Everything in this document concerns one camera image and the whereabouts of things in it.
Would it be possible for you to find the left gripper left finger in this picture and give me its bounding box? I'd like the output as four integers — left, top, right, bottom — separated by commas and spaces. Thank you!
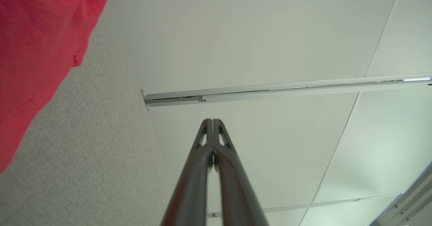
160, 119, 214, 226

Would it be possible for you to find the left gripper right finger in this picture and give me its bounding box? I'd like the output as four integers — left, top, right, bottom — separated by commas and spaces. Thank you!
213, 119, 269, 226

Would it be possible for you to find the red Bulls 23 jersey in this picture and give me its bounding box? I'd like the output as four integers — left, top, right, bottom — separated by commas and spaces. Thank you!
0, 0, 117, 174

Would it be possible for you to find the grey wall partition post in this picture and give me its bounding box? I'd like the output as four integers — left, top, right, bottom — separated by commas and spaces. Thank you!
140, 73, 432, 112

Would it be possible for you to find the white ceiling rail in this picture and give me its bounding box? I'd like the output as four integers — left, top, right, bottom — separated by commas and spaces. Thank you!
370, 162, 432, 226

